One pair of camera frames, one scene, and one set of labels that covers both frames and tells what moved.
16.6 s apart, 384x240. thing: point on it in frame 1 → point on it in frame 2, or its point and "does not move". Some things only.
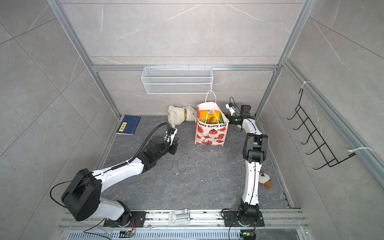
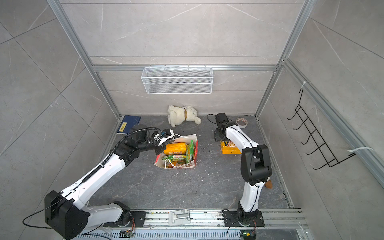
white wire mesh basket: (177, 80) does not move
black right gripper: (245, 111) → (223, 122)
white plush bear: (177, 115) does not move
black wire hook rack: (329, 159) does not move
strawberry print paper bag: (212, 122) → (183, 139)
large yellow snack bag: (209, 116) → (230, 148)
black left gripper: (174, 145) → (161, 148)
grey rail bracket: (179, 217) does not move
